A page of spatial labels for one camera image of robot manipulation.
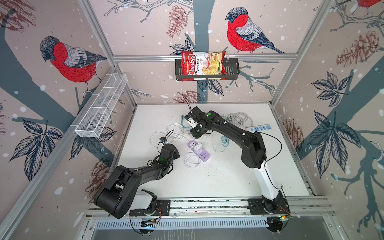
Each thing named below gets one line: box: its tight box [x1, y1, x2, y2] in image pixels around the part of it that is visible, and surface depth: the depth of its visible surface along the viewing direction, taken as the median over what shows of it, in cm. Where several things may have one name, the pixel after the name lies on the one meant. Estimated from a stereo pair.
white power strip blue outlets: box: [250, 124, 273, 133], surface depth 105 cm
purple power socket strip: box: [188, 140, 210, 162], surface depth 92 cm
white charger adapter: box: [194, 143, 203, 154], surface depth 90 cm
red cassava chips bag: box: [181, 51, 227, 82], surface depth 90 cm
